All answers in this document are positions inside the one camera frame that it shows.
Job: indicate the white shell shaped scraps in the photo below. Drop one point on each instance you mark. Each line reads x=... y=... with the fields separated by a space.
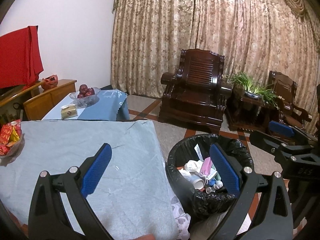
x=218 y=185

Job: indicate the green potted plant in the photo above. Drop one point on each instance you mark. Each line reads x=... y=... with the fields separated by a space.
x=246 y=82

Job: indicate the red apple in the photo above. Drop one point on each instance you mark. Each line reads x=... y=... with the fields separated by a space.
x=90 y=91
x=80 y=95
x=83 y=88

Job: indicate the wooden television cabinet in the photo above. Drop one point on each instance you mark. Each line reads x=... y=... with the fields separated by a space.
x=57 y=92

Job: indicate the white squeeze tube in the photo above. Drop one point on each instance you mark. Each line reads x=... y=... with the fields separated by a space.
x=198 y=151

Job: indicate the dark wooden side table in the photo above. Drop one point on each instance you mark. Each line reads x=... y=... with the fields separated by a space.
x=240 y=112

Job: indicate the blue white paper cup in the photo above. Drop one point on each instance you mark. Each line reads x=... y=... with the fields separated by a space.
x=198 y=182

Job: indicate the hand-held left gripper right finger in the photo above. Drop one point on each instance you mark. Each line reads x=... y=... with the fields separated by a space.
x=225 y=170

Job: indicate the gold tissue box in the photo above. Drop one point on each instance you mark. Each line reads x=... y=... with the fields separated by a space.
x=69 y=111

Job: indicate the blue tablecloth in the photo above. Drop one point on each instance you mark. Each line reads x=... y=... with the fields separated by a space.
x=110 y=105

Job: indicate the green plastic wrapper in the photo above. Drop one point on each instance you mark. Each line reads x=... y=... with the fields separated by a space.
x=217 y=173

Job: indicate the pile of red candy packets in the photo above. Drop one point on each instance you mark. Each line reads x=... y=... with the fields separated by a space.
x=8 y=135

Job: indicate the dark wooden armchair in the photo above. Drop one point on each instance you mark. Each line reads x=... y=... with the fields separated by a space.
x=195 y=100
x=285 y=87

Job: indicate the red cloth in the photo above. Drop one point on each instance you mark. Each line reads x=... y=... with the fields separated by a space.
x=17 y=55

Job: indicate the beige floral curtain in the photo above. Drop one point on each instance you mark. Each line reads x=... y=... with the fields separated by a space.
x=175 y=30

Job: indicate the glass fruit bowl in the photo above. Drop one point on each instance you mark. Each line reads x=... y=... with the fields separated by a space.
x=87 y=101

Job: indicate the white floral under cloth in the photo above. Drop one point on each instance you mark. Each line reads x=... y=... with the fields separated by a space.
x=181 y=220

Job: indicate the grey blue table cover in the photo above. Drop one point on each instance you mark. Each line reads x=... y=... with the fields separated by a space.
x=75 y=140

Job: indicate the black lined trash bin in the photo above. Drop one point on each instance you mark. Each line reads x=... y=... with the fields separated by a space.
x=180 y=150

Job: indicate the glass candy dish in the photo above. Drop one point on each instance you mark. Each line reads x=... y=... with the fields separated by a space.
x=18 y=148

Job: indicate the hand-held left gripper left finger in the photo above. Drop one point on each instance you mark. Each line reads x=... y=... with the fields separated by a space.
x=96 y=170

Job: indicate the white tissue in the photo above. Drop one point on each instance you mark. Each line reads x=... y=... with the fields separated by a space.
x=192 y=166

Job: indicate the pink face mask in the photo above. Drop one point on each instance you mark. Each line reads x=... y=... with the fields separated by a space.
x=206 y=167

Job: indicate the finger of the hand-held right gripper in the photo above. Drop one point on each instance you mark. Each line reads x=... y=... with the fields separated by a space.
x=265 y=141
x=281 y=128

